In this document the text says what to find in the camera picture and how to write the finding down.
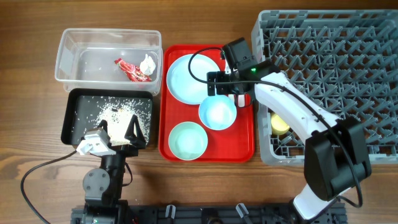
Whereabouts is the rice food waste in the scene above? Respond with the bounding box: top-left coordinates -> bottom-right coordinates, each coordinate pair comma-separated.
71,96 -> 152,146

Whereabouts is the light blue bowl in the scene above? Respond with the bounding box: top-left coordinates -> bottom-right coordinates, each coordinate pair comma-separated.
198,95 -> 237,131

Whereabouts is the green bowl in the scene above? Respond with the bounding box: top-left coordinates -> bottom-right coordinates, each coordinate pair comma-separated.
168,121 -> 208,161

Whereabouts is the red snack wrapper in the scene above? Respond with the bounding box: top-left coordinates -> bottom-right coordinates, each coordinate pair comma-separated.
114,58 -> 152,82

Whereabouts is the yellow cup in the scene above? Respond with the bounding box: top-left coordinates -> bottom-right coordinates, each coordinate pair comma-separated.
271,113 -> 290,135

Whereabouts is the white tissue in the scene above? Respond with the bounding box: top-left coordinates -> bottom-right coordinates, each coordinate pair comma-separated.
139,54 -> 156,76

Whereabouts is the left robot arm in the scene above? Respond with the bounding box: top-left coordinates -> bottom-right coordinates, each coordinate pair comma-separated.
76,115 -> 146,224

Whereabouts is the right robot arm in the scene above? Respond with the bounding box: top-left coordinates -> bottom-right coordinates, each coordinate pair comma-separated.
206,61 -> 372,223

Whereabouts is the grey dishwasher rack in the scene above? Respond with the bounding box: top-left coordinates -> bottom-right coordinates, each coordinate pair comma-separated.
251,10 -> 397,164

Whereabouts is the black plastic tray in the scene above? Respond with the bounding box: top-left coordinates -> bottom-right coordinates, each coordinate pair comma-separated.
61,88 -> 153,146

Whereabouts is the white plastic fork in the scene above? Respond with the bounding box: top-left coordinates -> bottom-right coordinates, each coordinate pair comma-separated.
237,95 -> 246,108

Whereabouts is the light blue plate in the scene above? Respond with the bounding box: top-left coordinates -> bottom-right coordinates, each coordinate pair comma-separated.
166,54 -> 220,105

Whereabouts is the red serving tray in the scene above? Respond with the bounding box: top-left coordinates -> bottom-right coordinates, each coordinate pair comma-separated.
158,44 -> 255,163

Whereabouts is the clear plastic bin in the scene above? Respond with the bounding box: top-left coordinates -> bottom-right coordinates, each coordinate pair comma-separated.
55,28 -> 163,95

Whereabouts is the right black cable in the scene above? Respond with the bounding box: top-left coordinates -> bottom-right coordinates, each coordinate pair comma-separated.
187,47 -> 364,208

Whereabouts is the black cable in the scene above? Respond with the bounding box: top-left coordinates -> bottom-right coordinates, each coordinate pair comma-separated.
20,150 -> 77,224
187,47 -> 364,208

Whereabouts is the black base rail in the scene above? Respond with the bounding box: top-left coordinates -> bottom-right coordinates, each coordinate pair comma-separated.
70,203 -> 348,224

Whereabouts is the left black cable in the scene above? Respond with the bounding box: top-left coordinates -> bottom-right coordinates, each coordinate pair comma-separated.
20,150 -> 77,224

